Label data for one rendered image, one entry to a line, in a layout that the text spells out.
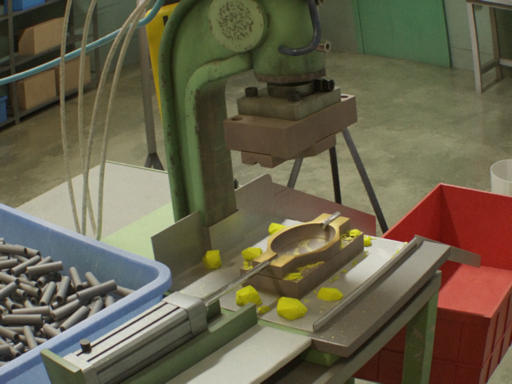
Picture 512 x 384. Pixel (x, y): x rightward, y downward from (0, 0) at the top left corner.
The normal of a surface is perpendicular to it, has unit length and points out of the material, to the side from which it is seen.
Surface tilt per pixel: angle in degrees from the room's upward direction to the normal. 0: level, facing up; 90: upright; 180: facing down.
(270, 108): 90
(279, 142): 90
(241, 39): 90
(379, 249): 0
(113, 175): 0
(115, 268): 81
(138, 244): 0
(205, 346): 90
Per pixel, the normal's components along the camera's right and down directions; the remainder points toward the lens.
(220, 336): 0.80, 0.15
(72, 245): -0.62, 0.19
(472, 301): -0.09, -0.93
